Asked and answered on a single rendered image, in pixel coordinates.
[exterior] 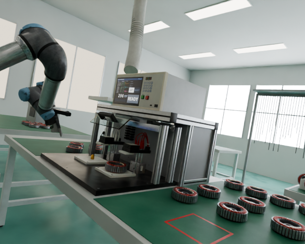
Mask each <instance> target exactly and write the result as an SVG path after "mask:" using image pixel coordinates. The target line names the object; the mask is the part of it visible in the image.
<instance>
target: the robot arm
mask: <svg viewBox="0 0 305 244"><path fill-rule="evenodd" d="M22 28H23V29H20V31H19V35H17V36H16V38H15V40H14V41H12V42H10V43H7V44H5V45H2V46H0V71H2V70H4V69H6V68H9V67H11V66H13V65H15V64H18V63H20V62H22V61H24V60H30V61H33V60H35V59H38V60H39V61H40V62H41V63H42V64H43V66H44V68H45V70H44V74H45V79H44V81H41V82H37V83H36V86H33V87H26V88H22V89H20V90H19V92H18V96H19V98H20V100H21V101H23V102H27V101H28V102H29V103H30V104H31V105H32V107H33V108H34V109H35V110H36V111H37V113H38V114H39V115H40V116H41V117H42V118H43V119H44V121H45V125H46V126H48V125H52V126H50V129H51V132H52V133H60V137H62V131H61V127H60V123H59V118H58V114H61V115H65V116H67V117H68V116H71V112H69V111H63V110H59V109H54V108H53V107H55V98H56V96H57V93H58V90H59V87H60V84H61V82H62V81H63V80H64V79H65V77H66V74H67V57H66V54H65V51H64V49H63V48H62V47H61V46H60V45H59V43H58V42H57V41H56V40H55V39H54V38H53V36H52V35H51V34H50V32H49V31H48V30H46V29H45V28H44V27H43V26H42V25H40V24H36V23H31V24H27V25H25V26H23V27H22Z"/></svg>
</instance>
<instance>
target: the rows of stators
mask: <svg viewBox="0 0 305 244"><path fill-rule="evenodd" d="M224 185H225V186H226V187H228V188H230V189H234V190H244V184H243V183H242V182H240V181H237V180H232V179H226V180H225V182H224ZM245 192H246V193H247V194H248V195H250V196H253V197H256V198H261V199H266V198H267V197H268V192H267V191H266V190H264V189H261V188H258V187H253V186H246V189H245ZM270 202H271V203H273V204H275V205H277V206H281V207H285V208H289V209H293V208H295V203H296V201H294V200H293V199H291V198H289V197H286V196H282V195H279V194H271V195H270ZM298 211H299V212H301V213H302V214H304V215H305V203H301V204H299V209H298Z"/></svg>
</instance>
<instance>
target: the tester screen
mask: <svg viewBox="0 0 305 244"><path fill-rule="evenodd" d="M141 83H142V78H124V79H118V82H117V87H116V93H115V98H117V99H126V102H121V101H115V100H114V102H115V103H125V104H135V103H127V97H128V94H132V95H139V94H140V92H139V93H135V92H129V88H141ZM118 94H124V97H123V98H119V97H118ZM135 105H138V104H135Z"/></svg>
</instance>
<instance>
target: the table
mask: <svg viewBox="0 0 305 244"><path fill-rule="evenodd" d="M304 178H305V173H302V174H301V175H299V176H298V179H297V181H298V185H295V186H292V187H289V188H286V189H284V195H283V196H286V197H289V198H291V199H293V200H294V201H296V203H295V204H297V205H299V204H300V201H301V202H304V203H305V190H303V189H299V187H300V181H301V179H304ZM304 187H305V181H304Z"/></svg>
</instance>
